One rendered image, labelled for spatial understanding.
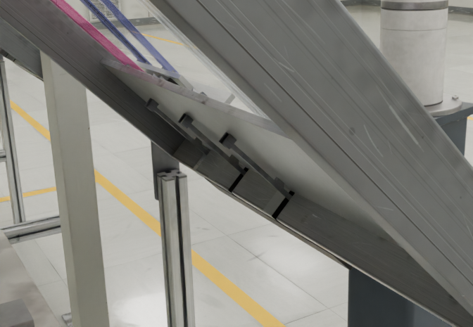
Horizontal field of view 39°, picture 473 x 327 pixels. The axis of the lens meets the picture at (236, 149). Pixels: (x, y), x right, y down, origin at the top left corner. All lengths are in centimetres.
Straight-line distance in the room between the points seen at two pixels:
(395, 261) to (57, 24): 56
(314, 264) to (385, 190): 185
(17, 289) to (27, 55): 99
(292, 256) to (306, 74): 196
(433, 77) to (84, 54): 63
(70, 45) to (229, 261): 138
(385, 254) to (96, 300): 80
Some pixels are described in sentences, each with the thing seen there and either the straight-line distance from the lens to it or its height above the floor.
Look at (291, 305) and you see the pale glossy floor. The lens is 199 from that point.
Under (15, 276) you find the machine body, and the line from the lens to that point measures 89.
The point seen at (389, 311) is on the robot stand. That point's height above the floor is 30.
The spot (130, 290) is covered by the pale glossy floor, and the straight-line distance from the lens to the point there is 212.
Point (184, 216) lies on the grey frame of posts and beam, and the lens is 114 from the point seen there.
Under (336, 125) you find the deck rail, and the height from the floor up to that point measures 92.
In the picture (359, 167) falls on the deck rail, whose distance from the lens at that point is 36.
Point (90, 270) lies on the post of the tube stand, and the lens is 135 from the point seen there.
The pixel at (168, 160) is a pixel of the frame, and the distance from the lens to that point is 115.
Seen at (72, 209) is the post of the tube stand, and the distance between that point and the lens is 129.
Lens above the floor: 101
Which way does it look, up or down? 17 degrees down
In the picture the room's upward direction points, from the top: 2 degrees counter-clockwise
